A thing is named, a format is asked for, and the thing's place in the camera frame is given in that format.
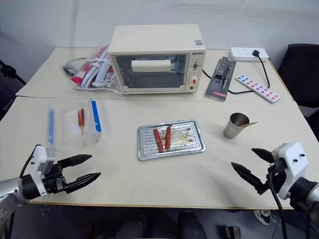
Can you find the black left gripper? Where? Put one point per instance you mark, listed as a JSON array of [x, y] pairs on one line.
[[56, 181]]

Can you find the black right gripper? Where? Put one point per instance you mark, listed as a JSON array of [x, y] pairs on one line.
[[277, 175]]

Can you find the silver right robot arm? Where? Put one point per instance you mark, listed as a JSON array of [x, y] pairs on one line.
[[312, 194]]

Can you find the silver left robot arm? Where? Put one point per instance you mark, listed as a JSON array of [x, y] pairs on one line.
[[10, 189]]

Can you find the clear container with blue clips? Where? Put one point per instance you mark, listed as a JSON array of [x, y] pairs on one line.
[[67, 134]]

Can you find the metal cup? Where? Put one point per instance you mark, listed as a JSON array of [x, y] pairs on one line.
[[234, 129]]

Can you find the white and black shoe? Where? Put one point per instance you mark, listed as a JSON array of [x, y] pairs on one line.
[[263, 217]]

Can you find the sausage piece on stick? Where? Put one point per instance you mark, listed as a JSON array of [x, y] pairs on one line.
[[80, 118]]

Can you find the small black box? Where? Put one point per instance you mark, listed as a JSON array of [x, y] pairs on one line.
[[233, 232]]

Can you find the white strip with heart stickers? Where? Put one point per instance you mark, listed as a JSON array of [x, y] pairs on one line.
[[259, 88]]

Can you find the metal baking tray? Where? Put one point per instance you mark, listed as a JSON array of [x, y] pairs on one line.
[[184, 142]]

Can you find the red sausage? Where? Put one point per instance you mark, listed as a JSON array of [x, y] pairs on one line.
[[168, 138], [158, 140]]

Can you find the clear plastic bag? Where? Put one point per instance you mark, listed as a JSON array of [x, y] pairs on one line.
[[109, 83]]

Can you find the packaged tool blister pack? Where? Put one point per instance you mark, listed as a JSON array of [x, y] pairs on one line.
[[220, 79]]

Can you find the red and white package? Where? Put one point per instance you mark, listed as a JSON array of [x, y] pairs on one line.
[[86, 74]]

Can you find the black chair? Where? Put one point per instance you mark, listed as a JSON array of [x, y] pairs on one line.
[[301, 72]]

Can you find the dark grey object in bag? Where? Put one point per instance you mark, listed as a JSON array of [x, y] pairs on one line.
[[72, 65]]

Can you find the white power strip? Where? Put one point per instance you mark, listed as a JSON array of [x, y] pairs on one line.
[[240, 53]]

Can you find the black stand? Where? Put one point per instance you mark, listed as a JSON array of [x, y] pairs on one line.
[[10, 72]]

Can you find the cream toaster oven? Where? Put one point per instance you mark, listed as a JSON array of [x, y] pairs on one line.
[[154, 39]]

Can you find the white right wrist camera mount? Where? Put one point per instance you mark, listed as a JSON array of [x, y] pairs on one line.
[[292, 159]]

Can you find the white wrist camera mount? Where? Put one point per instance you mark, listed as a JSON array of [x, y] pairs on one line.
[[292, 159], [41, 156]]

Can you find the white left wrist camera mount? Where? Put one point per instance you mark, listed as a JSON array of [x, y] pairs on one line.
[[41, 156]]

